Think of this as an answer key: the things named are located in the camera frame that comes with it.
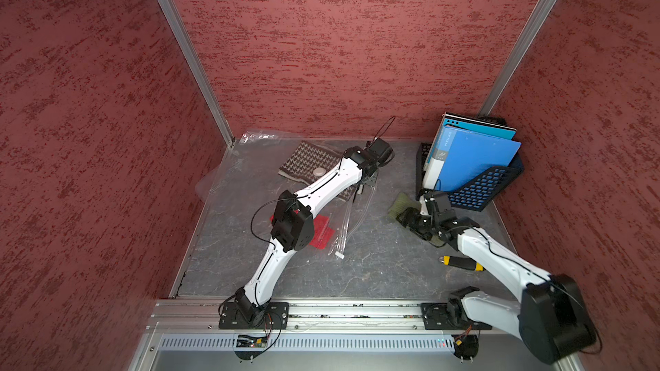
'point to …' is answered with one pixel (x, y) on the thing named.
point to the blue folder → (458, 155)
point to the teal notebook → (477, 124)
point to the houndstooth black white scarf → (305, 156)
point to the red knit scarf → (322, 234)
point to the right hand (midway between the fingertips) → (401, 225)
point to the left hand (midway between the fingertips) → (359, 179)
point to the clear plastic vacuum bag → (247, 176)
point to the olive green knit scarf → (404, 202)
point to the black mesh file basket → (480, 192)
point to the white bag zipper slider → (339, 254)
